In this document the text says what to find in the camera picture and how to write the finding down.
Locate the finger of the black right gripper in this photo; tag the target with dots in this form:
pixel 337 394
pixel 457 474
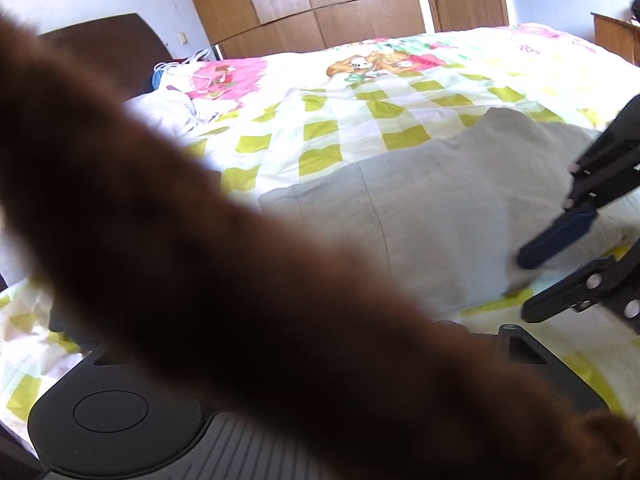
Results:
pixel 608 283
pixel 570 226

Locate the light grey-green pants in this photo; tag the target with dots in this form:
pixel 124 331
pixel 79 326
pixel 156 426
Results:
pixel 447 217

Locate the wooden side cabinet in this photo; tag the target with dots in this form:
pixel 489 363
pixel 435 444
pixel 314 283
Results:
pixel 619 37

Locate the colourful checkered bed sheet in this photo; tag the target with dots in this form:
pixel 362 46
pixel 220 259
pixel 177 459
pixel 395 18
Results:
pixel 290 118

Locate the wooden wardrobe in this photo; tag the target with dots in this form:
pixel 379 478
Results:
pixel 246 28

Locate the white pink patterned pillow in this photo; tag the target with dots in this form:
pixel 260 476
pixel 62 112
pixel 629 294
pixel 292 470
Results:
pixel 171 112

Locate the cream cloth bag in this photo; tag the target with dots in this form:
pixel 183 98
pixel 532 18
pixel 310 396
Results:
pixel 180 75

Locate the brown furry lens obstruction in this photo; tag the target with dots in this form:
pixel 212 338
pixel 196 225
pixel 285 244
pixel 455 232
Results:
pixel 308 338

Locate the dark wooden headboard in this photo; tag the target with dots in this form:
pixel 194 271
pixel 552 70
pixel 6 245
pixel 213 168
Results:
pixel 122 47

